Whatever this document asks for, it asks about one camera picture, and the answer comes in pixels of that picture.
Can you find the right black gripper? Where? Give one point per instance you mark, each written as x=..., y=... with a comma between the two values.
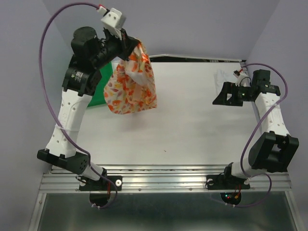
x=228, y=87

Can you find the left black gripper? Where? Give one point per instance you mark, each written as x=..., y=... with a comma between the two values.
x=126, y=45

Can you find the white skirt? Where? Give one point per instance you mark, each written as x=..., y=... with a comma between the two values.
x=220, y=77

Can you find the orange floral skirt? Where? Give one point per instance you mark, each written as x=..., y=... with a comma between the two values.
x=131, y=88

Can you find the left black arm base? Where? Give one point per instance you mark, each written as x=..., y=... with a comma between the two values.
x=101, y=185

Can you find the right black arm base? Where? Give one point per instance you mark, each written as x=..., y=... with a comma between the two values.
x=230, y=187

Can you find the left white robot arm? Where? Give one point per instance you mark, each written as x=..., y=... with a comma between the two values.
x=90, y=55

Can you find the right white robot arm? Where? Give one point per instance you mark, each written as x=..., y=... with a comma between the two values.
x=275, y=148

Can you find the green plastic bin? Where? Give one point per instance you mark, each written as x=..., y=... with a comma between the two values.
x=98, y=98

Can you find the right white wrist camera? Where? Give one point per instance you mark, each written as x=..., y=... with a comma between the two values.
x=241, y=77

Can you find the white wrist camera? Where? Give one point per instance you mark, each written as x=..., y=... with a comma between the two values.
x=112, y=18
x=241, y=77

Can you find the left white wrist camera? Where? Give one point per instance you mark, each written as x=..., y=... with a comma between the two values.
x=112, y=18

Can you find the aluminium front rail frame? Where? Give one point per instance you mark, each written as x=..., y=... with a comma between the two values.
x=163, y=198

